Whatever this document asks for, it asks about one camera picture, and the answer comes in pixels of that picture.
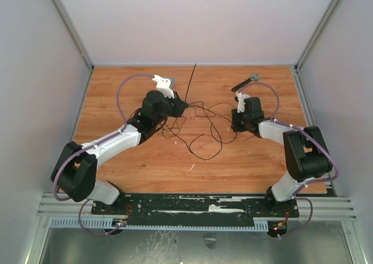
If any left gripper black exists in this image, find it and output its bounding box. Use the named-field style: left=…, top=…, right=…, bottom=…
left=154, top=90, right=188, bottom=125

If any black wire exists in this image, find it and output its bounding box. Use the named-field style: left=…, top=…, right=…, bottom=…
left=186, top=101, right=237, bottom=144
left=186, top=124, right=237, bottom=161

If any black zip tie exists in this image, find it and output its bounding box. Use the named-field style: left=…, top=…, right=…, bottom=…
left=184, top=63, right=197, bottom=102

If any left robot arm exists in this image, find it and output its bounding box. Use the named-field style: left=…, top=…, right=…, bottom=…
left=51, top=90, right=188, bottom=214

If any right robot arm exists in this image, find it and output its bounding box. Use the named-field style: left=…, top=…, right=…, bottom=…
left=231, top=93, right=333, bottom=216

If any black adjustable wrench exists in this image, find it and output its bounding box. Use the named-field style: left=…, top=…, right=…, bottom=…
left=231, top=72, right=261, bottom=92

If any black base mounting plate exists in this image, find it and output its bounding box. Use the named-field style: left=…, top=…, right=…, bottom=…
left=91, top=193, right=300, bottom=227

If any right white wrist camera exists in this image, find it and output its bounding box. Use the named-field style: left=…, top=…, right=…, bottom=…
left=235, top=92, right=251, bottom=113

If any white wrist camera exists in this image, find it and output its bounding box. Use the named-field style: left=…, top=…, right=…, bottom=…
left=235, top=92, right=251, bottom=113
left=152, top=75, right=175, bottom=99

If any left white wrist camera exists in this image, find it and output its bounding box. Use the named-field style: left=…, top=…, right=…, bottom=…
left=152, top=75, right=175, bottom=99

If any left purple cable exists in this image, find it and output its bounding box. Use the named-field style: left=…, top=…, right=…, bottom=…
left=51, top=73, right=155, bottom=237

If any purple cable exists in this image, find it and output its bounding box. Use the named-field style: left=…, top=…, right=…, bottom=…
left=238, top=82, right=340, bottom=241
left=51, top=73, right=155, bottom=237

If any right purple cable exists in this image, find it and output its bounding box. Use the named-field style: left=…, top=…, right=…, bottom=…
left=238, top=82, right=340, bottom=241

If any grey slotted cable duct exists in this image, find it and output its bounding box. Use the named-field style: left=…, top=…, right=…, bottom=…
left=48, top=216, right=269, bottom=231

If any aluminium front rail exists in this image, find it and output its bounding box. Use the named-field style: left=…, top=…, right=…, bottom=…
left=37, top=193, right=356, bottom=221

